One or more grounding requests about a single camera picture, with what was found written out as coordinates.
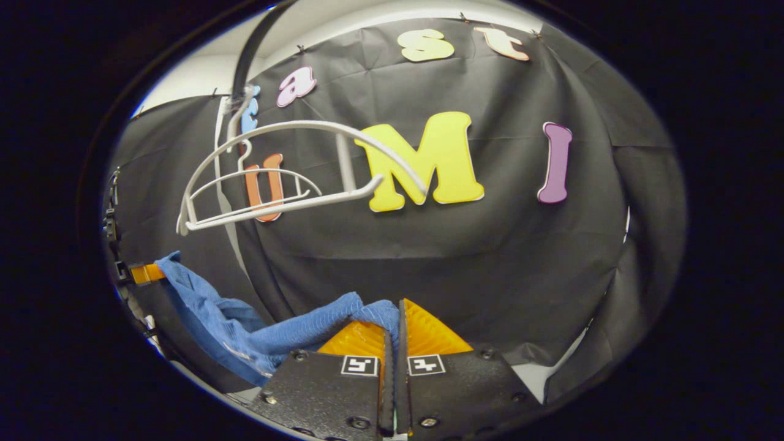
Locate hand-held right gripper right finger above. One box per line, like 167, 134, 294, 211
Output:
396, 298, 543, 439

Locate blue corduroy jacket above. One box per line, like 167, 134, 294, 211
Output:
153, 250, 402, 388

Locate black backdrop cloth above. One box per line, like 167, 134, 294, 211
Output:
104, 15, 687, 405

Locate white plastic hanger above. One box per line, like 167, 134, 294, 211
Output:
176, 86, 428, 236
187, 141, 323, 224

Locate black clothes rack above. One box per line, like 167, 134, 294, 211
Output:
230, 0, 301, 108

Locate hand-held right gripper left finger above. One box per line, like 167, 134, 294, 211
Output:
257, 318, 396, 439

